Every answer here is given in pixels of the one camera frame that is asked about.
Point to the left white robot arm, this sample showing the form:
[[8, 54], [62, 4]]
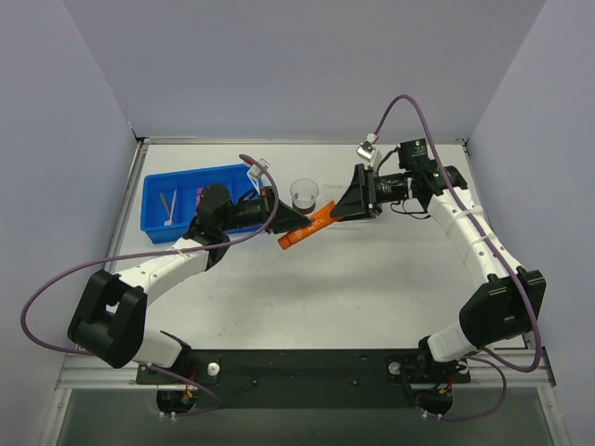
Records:
[[110, 319]]

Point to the clear blue-tinted cup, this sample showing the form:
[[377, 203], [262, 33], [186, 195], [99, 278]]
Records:
[[304, 193]]

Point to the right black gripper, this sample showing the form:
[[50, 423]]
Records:
[[363, 191]]

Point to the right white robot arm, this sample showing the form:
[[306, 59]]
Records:
[[508, 296]]

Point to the blue plastic bin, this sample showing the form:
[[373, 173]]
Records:
[[169, 200]]

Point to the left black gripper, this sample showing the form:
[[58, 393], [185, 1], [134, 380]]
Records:
[[271, 212]]

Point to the pink toothpaste tube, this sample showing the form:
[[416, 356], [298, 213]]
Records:
[[198, 197]]

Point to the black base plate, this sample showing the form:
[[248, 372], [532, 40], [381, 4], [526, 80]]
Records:
[[301, 378]]

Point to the clear textured oval tray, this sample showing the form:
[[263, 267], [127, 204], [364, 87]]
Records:
[[322, 199]]

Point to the white toothbrush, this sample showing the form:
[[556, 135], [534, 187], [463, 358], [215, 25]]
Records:
[[172, 205]]

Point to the clear acrylic toothbrush holder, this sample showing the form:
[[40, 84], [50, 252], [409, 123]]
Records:
[[350, 205]]

